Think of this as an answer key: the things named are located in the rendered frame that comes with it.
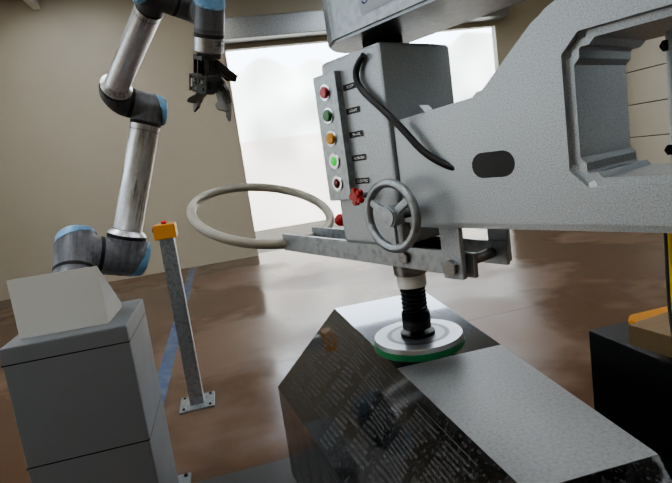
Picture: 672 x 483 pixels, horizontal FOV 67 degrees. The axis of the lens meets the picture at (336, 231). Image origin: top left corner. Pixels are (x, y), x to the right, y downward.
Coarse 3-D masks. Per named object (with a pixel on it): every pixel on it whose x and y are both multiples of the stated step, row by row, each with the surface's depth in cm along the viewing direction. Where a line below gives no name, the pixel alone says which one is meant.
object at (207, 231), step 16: (208, 192) 179; (224, 192) 185; (288, 192) 191; (304, 192) 189; (192, 208) 165; (320, 208) 181; (192, 224) 158; (224, 240) 151; (240, 240) 150; (256, 240) 150; (272, 240) 151
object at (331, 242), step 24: (288, 240) 151; (312, 240) 141; (336, 240) 133; (432, 240) 121; (480, 240) 111; (384, 264) 120; (408, 264) 114; (432, 264) 108; (456, 264) 99; (504, 264) 107
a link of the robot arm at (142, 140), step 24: (144, 96) 198; (144, 120) 199; (144, 144) 200; (144, 168) 202; (120, 192) 202; (144, 192) 204; (120, 216) 201; (144, 216) 208; (120, 240) 200; (144, 240) 207; (120, 264) 200; (144, 264) 205
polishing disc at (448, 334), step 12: (396, 324) 133; (432, 324) 129; (444, 324) 128; (456, 324) 127; (384, 336) 125; (396, 336) 124; (432, 336) 121; (444, 336) 120; (456, 336) 119; (384, 348) 119; (396, 348) 117; (408, 348) 116; (420, 348) 115; (432, 348) 114; (444, 348) 115
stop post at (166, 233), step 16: (160, 224) 288; (160, 240) 284; (176, 256) 287; (176, 272) 288; (176, 288) 289; (176, 304) 290; (176, 320) 291; (192, 336) 297; (192, 352) 295; (192, 368) 296; (192, 384) 297; (192, 400) 298; (208, 400) 302
